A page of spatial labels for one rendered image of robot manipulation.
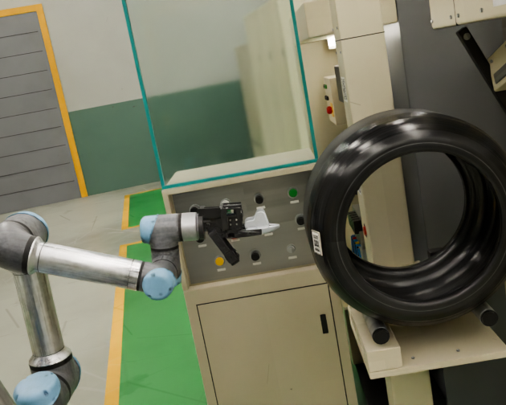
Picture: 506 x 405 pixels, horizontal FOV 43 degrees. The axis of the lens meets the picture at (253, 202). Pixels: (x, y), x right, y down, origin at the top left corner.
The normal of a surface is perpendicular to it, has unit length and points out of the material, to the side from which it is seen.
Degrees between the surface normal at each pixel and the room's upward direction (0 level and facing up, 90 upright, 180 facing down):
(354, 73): 90
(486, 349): 0
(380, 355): 90
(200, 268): 90
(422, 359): 0
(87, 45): 90
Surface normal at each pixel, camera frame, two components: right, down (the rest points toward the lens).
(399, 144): -0.07, 0.04
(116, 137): 0.18, 0.18
